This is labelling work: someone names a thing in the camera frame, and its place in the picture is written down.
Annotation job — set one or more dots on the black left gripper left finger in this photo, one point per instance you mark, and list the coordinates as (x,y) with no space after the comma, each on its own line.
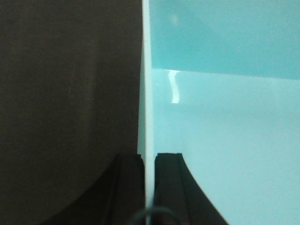
(112,199)

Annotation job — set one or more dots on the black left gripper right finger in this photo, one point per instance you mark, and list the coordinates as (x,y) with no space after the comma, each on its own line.
(177,190)

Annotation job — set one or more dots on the light blue plastic bin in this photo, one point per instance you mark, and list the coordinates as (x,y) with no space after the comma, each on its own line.
(220,84)

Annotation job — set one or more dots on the black conveyor belt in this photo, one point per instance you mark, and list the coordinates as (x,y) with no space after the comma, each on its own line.
(69,98)

